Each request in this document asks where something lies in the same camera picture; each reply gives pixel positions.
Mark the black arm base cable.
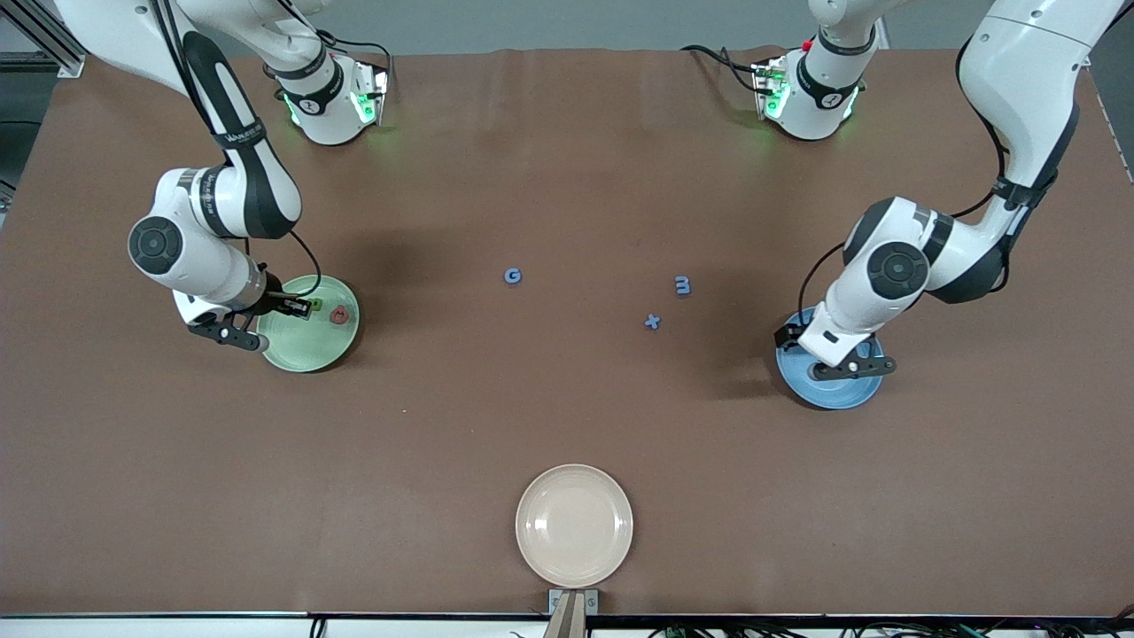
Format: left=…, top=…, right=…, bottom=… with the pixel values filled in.
left=680, top=44, right=765, bottom=94
left=266, top=0, right=395, bottom=89

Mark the beige plate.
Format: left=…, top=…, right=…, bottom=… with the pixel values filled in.
left=515, top=463, right=635, bottom=589

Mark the aluminium frame profile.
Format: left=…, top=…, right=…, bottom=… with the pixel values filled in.
left=0, top=0, right=87, bottom=79

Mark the blue plate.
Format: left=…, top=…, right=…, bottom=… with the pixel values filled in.
left=775, top=306, right=886, bottom=411

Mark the grey arm base connector box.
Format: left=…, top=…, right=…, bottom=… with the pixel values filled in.
left=751, top=58, right=791, bottom=122
left=348, top=60, right=391, bottom=127

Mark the white table edge strip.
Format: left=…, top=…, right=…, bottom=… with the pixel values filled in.
left=0, top=611, right=1134, bottom=638

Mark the metal camera post bracket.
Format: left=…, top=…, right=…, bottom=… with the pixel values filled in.
left=542, top=588, right=600, bottom=638

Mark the light green plate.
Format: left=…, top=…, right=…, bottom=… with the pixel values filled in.
left=256, top=274, right=361, bottom=374

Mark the brown table cover mat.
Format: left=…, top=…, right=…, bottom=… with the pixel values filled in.
left=0, top=46, right=1134, bottom=617

